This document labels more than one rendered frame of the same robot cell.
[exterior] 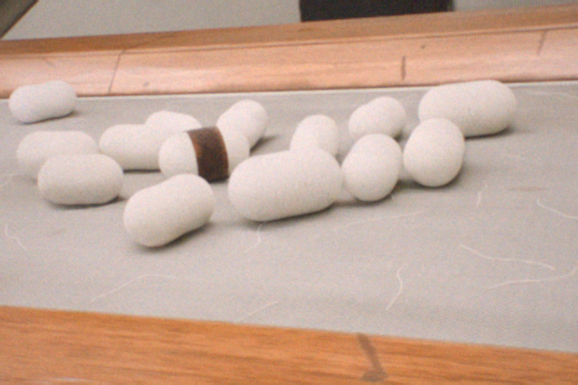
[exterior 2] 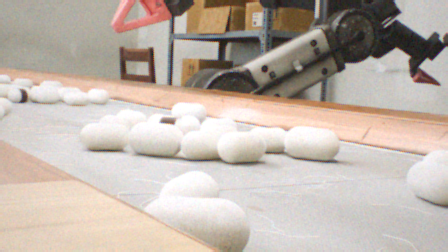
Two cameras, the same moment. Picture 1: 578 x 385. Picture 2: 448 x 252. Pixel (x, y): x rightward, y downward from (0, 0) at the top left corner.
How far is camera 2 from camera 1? 0.26 m
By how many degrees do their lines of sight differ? 35
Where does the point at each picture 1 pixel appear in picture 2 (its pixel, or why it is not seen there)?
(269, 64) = (307, 118)
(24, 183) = not seen: hidden behind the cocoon
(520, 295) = (138, 182)
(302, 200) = (152, 145)
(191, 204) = (109, 134)
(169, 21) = not seen: outside the picture
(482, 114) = (309, 145)
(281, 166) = (148, 127)
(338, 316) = (75, 171)
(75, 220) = not seen: hidden behind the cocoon
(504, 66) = (416, 143)
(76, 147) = (131, 117)
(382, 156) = (197, 136)
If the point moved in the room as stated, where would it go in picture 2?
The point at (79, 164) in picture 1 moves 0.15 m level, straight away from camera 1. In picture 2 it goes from (111, 118) to (189, 109)
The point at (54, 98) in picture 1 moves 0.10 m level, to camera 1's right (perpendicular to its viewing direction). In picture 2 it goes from (191, 111) to (278, 120)
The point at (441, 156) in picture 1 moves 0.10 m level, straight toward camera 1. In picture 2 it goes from (226, 144) to (79, 156)
